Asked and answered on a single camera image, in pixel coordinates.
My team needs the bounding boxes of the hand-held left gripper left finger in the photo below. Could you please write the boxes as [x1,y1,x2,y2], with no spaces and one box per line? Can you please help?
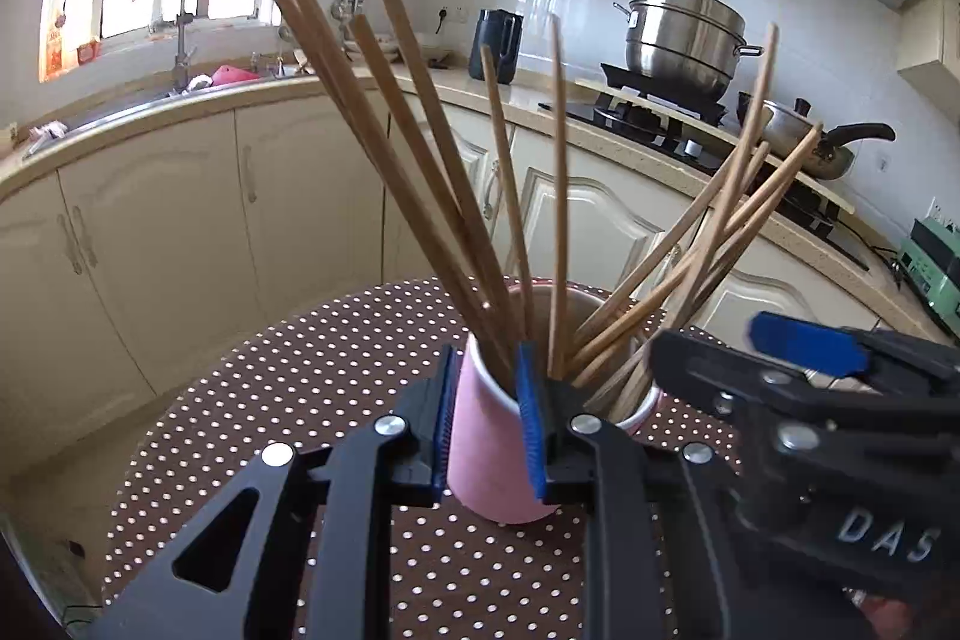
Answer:
[88,344,458,640]

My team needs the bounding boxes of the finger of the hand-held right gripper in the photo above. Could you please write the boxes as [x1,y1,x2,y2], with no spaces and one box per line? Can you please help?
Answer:
[750,312,960,397]
[651,329,826,420]

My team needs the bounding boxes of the beige stone countertop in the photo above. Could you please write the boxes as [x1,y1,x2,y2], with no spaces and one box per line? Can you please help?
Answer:
[0,59,950,341]

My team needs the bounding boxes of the pink cup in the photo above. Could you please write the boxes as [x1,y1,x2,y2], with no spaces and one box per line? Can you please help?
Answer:
[446,280,665,525]

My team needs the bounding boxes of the brown polka dot tablecloth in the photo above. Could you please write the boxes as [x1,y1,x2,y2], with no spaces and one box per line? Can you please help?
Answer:
[101,276,751,640]

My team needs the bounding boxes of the cream base cabinets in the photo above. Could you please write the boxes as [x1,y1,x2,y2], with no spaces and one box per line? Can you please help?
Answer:
[0,85,938,461]

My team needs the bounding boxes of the orange packet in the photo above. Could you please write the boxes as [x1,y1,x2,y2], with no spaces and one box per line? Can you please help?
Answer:
[43,10,67,79]

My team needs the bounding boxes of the black electric kettle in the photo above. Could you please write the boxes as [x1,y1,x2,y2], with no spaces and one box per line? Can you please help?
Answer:
[469,8,524,84]

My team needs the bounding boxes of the steel sink faucet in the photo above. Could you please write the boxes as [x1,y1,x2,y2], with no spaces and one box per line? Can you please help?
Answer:
[133,0,197,90]

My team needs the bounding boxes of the steel kitchen sink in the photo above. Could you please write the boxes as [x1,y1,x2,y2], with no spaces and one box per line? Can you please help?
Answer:
[21,66,312,161]

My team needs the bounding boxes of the steel wok with black handle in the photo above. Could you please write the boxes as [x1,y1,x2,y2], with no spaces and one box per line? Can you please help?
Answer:
[739,91,897,182]

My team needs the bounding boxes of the crumpled dish rag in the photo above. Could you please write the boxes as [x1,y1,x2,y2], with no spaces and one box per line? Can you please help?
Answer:
[28,122,68,155]

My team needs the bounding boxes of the steel steamer pot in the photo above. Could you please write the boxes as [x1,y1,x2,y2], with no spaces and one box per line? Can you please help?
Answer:
[613,0,764,103]

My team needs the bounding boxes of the light wooden board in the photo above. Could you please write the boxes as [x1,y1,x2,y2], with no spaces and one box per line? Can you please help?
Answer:
[577,77,856,215]

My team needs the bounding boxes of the cream lattice door cabinet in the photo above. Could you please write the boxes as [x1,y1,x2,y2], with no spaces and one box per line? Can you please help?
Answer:
[896,0,960,127]

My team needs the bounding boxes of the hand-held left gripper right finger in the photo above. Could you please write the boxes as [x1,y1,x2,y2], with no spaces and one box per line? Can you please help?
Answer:
[516,341,863,640]

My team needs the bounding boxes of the black gas stove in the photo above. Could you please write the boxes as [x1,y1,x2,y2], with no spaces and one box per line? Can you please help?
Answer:
[538,62,871,270]

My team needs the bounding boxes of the bunch of wooden chopsticks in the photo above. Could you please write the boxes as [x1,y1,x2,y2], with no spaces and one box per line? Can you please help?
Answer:
[270,0,824,423]

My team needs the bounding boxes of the green electronic device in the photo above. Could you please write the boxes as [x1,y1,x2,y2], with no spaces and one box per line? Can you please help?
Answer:
[896,216,960,319]

